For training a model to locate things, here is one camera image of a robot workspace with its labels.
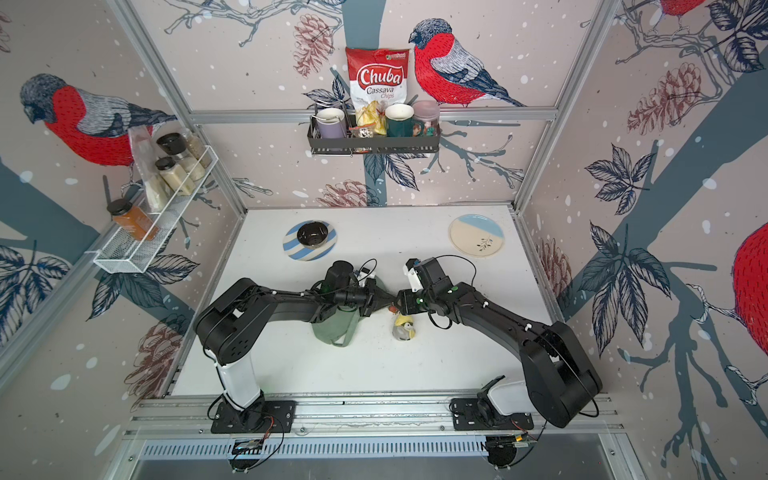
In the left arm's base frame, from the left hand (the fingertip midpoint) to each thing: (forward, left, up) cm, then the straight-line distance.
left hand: (400, 295), depth 83 cm
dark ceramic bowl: (+28, +32, -7) cm, 43 cm away
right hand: (+1, 0, -3) cm, 3 cm away
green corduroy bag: (-6, +18, -7) cm, 20 cm away
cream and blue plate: (+31, -30, -11) cm, 45 cm away
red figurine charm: (0, +2, -9) cm, 9 cm away
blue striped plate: (+24, +38, -11) cm, 46 cm away
